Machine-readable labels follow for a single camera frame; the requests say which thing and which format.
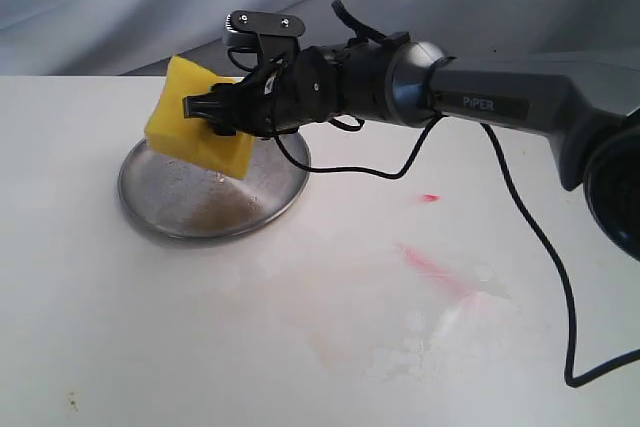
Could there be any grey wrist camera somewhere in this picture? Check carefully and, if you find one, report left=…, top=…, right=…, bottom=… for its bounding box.
left=222, top=10, right=306, bottom=47

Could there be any round steel plate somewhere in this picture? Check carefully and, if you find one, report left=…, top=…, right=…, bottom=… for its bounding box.
left=117, top=140, right=309, bottom=241

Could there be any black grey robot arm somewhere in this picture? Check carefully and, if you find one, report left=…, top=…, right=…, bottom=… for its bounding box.
left=183, top=41, right=639, bottom=256

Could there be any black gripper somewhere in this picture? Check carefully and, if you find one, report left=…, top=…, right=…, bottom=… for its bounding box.
left=182, top=45, right=348, bottom=137

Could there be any yellow sponge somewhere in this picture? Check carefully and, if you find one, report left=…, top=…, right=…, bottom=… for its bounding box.
left=144, top=56, right=255, bottom=179

